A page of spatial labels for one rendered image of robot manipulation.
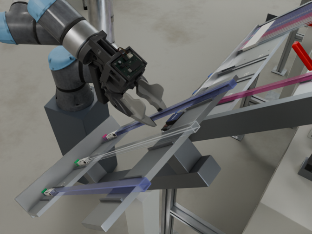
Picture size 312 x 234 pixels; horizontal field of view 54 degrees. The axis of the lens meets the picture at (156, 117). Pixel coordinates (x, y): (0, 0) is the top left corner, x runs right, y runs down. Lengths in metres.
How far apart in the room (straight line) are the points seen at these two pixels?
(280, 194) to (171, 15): 2.18
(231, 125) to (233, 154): 1.04
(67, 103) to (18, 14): 0.49
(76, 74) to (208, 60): 1.43
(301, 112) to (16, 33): 0.65
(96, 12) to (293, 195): 0.82
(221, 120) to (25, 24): 0.52
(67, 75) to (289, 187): 0.81
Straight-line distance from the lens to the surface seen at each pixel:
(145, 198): 0.66
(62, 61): 1.11
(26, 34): 0.81
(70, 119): 1.25
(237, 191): 1.68
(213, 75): 1.09
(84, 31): 0.66
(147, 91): 0.67
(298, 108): 0.67
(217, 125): 0.79
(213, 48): 2.51
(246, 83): 0.90
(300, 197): 1.00
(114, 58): 0.62
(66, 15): 0.68
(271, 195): 0.97
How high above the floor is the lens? 1.42
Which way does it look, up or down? 48 degrees down
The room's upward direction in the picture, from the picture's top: straight up
